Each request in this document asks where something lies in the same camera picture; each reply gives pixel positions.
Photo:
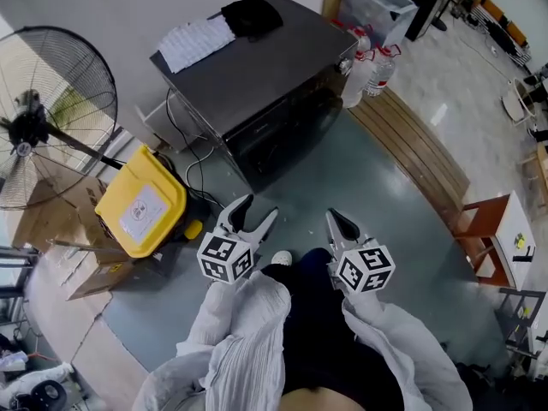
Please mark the yellow lidded bin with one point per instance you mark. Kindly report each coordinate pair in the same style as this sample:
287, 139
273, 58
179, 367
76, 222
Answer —
141, 204

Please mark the person's left forearm white sleeve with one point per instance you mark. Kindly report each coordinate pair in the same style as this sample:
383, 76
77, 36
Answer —
244, 341

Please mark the black standing fan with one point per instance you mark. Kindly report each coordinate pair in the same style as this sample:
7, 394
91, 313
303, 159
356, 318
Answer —
30, 114

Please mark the white quilted towel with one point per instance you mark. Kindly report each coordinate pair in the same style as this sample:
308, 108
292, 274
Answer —
194, 43

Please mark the person's right forearm white sleeve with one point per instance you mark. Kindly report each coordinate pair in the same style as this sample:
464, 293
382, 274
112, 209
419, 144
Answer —
398, 349

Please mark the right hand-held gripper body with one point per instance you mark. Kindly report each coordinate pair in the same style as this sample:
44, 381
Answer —
364, 268

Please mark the dark grey washing machine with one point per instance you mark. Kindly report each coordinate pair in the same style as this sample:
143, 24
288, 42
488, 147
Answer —
257, 75

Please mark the black cloth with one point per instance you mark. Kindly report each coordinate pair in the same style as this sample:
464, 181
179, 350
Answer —
252, 13

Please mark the clear plastic storage box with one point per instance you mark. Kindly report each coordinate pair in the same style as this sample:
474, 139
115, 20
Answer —
377, 9

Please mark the black tall cabinet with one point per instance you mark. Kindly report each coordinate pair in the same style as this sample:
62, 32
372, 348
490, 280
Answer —
424, 2

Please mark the white board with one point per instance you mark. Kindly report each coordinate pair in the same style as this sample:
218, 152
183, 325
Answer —
511, 221

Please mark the white round chair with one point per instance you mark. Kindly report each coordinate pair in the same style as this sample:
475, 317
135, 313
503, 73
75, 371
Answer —
519, 101

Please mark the brown cardboard box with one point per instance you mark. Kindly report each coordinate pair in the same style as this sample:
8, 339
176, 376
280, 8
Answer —
73, 225

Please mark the orange and black sofa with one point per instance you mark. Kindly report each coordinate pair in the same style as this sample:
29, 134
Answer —
501, 28

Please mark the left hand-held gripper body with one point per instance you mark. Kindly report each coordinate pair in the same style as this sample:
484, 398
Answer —
227, 255

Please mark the person's legs black trousers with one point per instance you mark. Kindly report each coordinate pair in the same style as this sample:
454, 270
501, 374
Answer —
325, 336

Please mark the black metal rack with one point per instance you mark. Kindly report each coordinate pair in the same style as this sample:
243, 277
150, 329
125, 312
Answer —
524, 328

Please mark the person's white shoe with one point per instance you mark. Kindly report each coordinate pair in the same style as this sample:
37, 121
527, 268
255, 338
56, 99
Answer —
282, 257

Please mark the brown wooden slat platform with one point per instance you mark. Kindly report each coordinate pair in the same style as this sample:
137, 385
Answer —
411, 148

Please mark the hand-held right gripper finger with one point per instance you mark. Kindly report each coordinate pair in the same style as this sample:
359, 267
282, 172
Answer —
334, 229
349, 228

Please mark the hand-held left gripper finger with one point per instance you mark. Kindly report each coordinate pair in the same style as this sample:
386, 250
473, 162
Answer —
240, 212
264, 227

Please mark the brown wooden stool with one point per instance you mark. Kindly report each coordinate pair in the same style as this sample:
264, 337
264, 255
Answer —
481, 225

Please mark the round dark washing machine door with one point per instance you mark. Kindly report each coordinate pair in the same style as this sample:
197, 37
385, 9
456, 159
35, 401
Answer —
295, 131

